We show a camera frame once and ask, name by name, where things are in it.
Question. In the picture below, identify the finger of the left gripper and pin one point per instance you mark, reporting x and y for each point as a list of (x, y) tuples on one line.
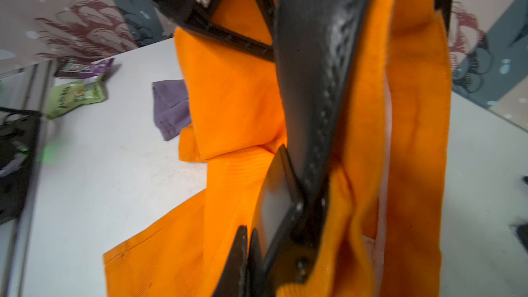
[(244, 25)]

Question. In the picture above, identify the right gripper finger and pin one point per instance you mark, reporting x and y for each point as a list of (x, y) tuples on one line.
[(233, 279)]

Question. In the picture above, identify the lavender purple trousers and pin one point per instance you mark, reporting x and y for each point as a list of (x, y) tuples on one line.
[(170, 107)]

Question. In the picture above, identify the black belt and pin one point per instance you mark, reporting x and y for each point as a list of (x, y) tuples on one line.
[(351, 205)]

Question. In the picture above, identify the orange trousers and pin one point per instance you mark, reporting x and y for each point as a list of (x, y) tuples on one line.
[(237, 126)]

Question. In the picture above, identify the dark candy bar wrapper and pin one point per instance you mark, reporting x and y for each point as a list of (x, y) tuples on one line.
[(77, 70)]

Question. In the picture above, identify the green snack wrapper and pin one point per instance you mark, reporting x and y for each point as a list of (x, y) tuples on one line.
[(67, 97)]

